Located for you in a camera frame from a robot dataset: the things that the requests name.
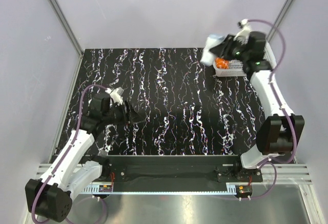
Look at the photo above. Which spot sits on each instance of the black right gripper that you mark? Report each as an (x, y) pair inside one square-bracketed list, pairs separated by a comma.
[(225, 47)]

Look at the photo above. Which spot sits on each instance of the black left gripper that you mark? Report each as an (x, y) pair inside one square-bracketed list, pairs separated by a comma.
[(132, 116)]

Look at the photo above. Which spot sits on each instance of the light blue towel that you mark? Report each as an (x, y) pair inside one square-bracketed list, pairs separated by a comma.
[(212, 40)]

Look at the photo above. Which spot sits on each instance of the orange and white towel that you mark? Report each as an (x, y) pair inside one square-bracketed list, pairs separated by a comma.
[(221, 63)]

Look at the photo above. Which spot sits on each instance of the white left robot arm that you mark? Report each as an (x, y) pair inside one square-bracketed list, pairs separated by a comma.
[(52, 195)]

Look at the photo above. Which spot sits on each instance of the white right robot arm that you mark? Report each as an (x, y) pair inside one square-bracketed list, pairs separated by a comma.
[(278, 137)]

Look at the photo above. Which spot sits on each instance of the white plastic basket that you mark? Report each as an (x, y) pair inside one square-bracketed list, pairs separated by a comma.
[(254, 61)]

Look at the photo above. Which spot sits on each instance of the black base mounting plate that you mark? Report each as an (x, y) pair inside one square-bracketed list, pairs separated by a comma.
[(222, 168)]

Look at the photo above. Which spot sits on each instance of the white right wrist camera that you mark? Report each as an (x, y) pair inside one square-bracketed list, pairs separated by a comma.
[(245, 29)]

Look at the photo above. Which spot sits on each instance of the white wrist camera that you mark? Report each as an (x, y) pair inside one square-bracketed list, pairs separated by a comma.
[(116, 95), (245, 29)]

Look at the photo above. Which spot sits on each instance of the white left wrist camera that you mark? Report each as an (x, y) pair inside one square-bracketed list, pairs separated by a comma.
[(116, 95)]

